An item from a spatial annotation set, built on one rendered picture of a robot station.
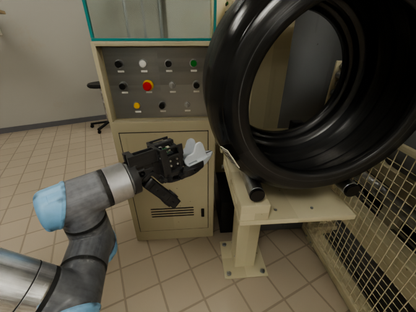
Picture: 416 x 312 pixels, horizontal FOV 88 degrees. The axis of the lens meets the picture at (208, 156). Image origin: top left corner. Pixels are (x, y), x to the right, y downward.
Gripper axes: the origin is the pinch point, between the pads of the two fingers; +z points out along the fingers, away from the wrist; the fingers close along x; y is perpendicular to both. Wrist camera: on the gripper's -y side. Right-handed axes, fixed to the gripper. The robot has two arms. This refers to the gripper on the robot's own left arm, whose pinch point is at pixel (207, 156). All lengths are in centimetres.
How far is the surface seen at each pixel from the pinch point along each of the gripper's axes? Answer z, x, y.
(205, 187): 34, 54, -52
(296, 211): 23.4, -12.1, -24.1
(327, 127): 50, -6, -5
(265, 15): 7.8, -11.4, 28.7
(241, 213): 6.4, -5.0, -19.5
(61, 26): 22, 360, 77
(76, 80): 19, 368, 6
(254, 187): 10.2, -6.6, -11.3
